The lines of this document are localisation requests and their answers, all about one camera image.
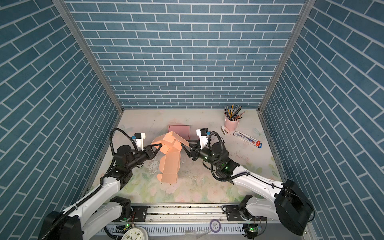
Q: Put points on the pink pencil cup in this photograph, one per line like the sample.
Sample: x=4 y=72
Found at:
x=230 y=125

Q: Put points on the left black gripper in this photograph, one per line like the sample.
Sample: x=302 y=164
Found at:
x=148 y=153

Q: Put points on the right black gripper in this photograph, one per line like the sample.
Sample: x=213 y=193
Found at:
x=196 y=150

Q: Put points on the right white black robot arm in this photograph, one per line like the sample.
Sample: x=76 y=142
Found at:
x=273 y=191

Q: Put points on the coloured pencils bundle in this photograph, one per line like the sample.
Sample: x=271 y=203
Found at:
x=233 y=112

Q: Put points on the aluminium mounting rail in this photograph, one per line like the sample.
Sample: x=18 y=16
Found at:
x=186 y=213

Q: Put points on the white round clock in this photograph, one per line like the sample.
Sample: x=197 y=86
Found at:
x=136 y=233

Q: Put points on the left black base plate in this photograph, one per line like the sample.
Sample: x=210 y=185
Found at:
x=134 y=214

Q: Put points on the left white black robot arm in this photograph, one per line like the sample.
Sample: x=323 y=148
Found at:
x=63 y=227

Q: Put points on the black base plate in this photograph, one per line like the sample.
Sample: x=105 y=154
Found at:
x=235 y=214
x=134 y=214

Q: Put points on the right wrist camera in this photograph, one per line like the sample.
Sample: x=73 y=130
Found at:
x=203 y=135

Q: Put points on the pink paper box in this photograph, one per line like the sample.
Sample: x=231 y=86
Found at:
x=182 y=130

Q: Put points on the orange paper box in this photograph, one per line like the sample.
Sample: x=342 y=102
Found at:
x=170 y=162

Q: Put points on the white toothpaste tube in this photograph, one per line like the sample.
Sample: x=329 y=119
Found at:
x=248 y=139

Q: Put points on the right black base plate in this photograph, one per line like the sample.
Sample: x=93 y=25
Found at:
x=235 y=214

